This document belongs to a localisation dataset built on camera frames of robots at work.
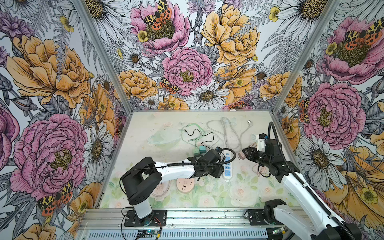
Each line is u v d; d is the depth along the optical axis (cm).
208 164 67
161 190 83
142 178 49
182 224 74
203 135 108
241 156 81
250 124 112
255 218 74
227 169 89
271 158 61
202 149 97
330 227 40
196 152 98
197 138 105
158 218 73
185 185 82
